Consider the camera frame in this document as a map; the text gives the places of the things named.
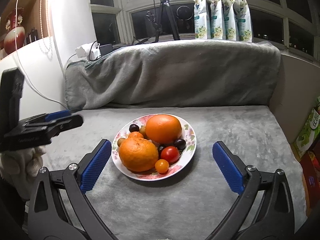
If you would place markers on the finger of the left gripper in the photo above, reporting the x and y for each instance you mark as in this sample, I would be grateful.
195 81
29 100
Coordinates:
65 123
48 118

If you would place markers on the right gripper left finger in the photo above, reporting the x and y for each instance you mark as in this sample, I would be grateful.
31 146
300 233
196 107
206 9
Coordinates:
48 217

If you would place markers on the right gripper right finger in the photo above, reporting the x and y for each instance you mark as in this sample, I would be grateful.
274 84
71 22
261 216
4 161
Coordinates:
264 206

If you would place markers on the brown longan fruit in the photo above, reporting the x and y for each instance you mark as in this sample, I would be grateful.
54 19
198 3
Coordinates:
143 131
120 141

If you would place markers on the dark purple grape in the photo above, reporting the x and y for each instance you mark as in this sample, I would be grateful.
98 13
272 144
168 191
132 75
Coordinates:
134 128
180 144

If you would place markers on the small mandarin orange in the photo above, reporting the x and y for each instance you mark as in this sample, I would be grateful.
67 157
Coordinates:
136 135

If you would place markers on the rough bumpy orange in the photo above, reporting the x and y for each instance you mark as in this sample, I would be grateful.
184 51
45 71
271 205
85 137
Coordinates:
138 154

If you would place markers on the red tomato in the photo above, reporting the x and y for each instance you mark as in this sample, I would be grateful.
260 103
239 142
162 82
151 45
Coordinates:
171 154

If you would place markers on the large smooth orange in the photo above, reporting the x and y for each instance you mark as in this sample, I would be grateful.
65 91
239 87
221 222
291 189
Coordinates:
163 128

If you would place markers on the small orange kumquat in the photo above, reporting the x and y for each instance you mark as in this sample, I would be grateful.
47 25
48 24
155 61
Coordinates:
162 166

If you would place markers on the white gloved left hand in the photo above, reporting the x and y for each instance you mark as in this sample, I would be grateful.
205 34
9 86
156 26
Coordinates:
20 168

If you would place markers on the red gift box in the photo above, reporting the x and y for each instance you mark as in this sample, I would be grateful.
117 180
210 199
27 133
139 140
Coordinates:
310 165

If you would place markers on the grey plush seat mat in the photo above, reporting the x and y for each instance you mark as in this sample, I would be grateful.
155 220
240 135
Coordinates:
190 204

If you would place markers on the white power strip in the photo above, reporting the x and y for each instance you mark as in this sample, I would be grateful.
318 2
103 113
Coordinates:
84 50

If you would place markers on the white plug charger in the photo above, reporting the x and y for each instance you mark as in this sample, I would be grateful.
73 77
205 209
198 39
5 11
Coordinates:
94 53

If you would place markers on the red white ceramic vase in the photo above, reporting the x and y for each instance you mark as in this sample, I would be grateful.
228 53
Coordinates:
15 36

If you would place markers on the green printed carton box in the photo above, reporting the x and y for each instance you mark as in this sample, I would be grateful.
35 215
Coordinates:
309 132

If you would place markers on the black power adapter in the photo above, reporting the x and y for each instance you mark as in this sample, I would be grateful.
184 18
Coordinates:
105 49

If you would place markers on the floral white plate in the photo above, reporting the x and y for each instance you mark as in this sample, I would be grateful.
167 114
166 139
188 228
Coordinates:
186 154

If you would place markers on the grey blanket backrest cushion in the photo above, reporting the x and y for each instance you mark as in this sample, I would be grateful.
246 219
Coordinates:
186 73

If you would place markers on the black tripod stand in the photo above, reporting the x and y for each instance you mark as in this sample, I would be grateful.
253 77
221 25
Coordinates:
157 18

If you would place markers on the floral refill pouch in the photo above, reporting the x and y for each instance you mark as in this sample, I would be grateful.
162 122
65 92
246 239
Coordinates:
201 20
231 26
243 18
217 24

